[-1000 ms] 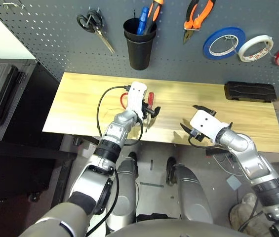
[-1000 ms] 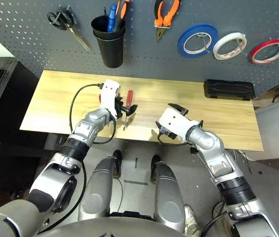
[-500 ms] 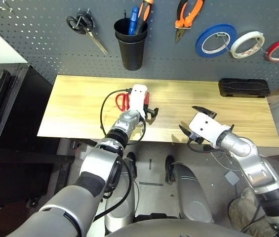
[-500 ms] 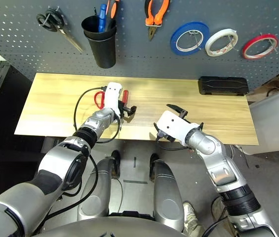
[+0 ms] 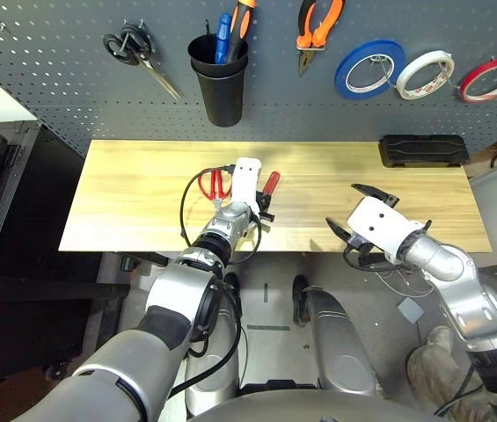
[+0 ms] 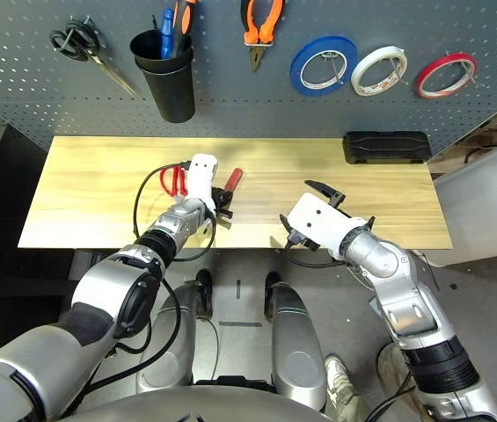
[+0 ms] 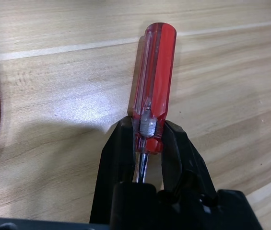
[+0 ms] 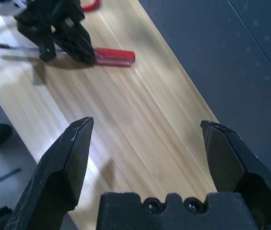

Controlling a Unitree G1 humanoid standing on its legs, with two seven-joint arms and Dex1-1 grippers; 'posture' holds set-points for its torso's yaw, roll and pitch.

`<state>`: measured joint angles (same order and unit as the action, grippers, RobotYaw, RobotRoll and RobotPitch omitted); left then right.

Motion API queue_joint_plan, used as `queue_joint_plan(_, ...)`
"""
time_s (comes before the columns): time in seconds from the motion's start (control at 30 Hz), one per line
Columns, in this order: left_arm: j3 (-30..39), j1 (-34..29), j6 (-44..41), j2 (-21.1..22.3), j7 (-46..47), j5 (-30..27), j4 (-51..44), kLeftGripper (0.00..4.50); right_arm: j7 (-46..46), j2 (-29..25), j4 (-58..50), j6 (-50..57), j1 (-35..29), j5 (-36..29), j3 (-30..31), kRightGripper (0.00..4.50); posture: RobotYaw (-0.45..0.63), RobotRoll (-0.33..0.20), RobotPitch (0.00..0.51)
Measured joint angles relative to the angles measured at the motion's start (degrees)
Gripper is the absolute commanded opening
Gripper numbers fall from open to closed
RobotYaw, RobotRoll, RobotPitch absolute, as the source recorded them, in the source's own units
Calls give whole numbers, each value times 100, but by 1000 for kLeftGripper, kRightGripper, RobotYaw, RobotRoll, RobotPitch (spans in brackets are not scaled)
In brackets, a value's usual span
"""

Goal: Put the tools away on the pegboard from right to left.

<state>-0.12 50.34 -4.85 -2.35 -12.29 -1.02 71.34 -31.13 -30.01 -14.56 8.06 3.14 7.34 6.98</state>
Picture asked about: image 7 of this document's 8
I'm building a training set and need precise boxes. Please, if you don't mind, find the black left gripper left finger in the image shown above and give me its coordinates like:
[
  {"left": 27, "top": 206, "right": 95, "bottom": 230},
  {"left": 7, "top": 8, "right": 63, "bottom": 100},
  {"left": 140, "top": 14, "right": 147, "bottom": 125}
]
[{"left": 89, "top": 116, "right": 136, "bottom": 218}]

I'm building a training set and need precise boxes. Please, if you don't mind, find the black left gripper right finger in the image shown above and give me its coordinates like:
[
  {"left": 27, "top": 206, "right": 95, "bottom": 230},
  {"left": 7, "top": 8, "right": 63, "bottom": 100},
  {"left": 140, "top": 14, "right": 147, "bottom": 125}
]
[{"left": 161, "top": 119, "right": 220, "bottom": 203}]

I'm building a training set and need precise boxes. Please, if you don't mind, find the red handled screwdriver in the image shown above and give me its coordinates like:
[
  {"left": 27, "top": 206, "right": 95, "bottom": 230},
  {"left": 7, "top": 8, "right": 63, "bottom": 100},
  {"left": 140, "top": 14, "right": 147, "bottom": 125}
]
[{"left": 128, "top": 22, "right": 177, "bottom": 185}]

